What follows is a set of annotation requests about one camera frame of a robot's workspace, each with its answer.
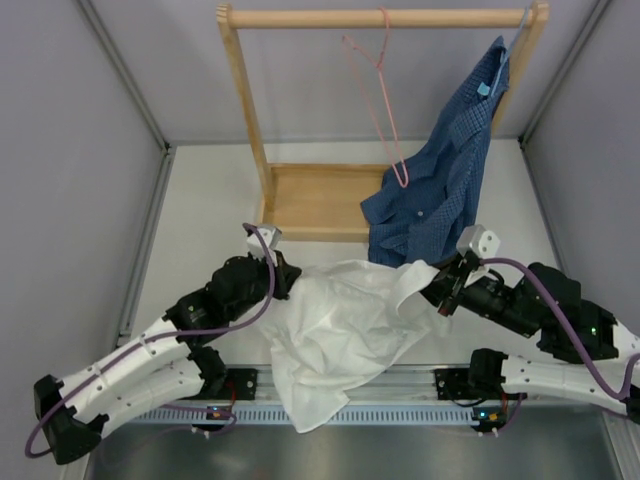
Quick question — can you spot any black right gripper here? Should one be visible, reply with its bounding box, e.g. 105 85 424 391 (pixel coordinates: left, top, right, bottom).
400 251 539 339

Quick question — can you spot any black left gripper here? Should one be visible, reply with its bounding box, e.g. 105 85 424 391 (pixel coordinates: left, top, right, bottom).
227 249 302 322

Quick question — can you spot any white shirt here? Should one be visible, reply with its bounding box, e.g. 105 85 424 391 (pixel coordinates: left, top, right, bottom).
258 260 450 434

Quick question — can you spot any pink wire hanger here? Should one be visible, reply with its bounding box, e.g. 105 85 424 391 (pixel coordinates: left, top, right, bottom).
341 6 410 189

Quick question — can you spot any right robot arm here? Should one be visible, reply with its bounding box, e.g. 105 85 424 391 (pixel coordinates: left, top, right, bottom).
421 257 639 422

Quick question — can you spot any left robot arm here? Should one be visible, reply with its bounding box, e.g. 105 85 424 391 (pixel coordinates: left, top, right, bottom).
34 252 302 465

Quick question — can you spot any blue checked shirt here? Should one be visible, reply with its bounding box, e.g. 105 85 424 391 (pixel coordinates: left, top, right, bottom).
361 37 510 267

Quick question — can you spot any light blue hanger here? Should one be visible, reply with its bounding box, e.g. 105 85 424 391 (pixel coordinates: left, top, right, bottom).
489 6 531 97

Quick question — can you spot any wooden clothes rack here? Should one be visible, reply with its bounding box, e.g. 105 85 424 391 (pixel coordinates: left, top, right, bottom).
216 1 550 242

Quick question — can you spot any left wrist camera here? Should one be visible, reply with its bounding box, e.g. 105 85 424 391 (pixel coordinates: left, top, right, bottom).
243 223 282 261

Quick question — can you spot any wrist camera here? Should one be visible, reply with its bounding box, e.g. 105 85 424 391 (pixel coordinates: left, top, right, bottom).
243 223 282 261
456 224 501 271

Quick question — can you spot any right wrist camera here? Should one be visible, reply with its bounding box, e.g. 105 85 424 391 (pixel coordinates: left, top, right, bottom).
456 224 501 271

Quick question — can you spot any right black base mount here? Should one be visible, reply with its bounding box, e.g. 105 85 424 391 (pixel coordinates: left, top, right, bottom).
434 368 480 403

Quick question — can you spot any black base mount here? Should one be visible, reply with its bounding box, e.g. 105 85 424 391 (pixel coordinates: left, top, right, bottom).
434 368 480 403
220 368 258 401

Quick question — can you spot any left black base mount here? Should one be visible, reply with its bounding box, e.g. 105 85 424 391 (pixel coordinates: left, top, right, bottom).
220 368 258 401

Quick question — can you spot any aluminium mounting rail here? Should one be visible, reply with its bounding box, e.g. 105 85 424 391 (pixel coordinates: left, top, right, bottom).
134 363 624 401

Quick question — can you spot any slotted grey cable duct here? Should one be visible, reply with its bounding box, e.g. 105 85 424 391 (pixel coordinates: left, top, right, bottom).
133 405 480 426

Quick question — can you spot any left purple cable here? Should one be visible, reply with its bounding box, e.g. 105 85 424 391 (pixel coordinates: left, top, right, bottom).
24 222 277 459

